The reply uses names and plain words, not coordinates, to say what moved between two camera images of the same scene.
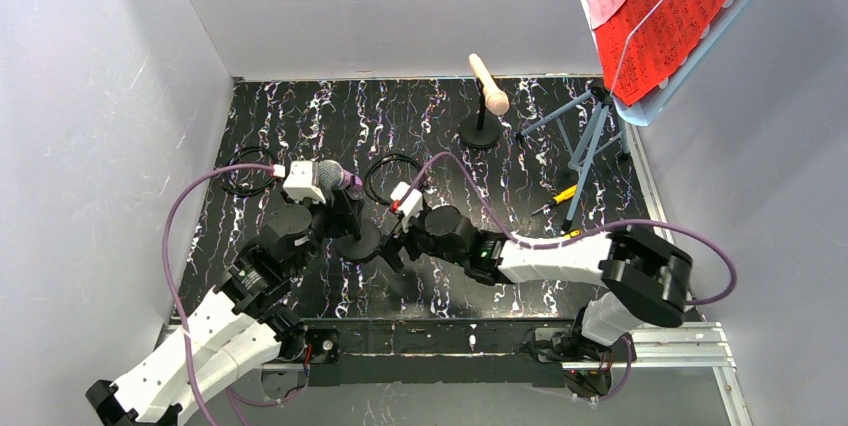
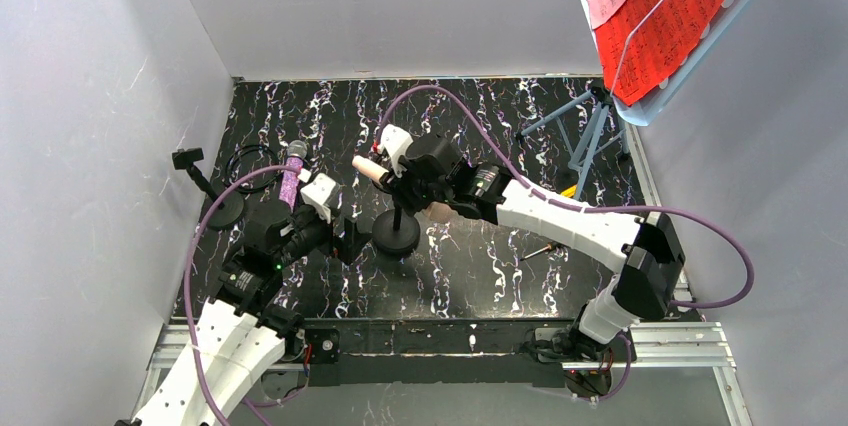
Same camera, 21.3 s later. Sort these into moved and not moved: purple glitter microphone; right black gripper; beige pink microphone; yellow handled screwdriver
Moved: right black gripper; beige pink microphone; purple glitter microphone
Not moved: yellow handled screwdriver
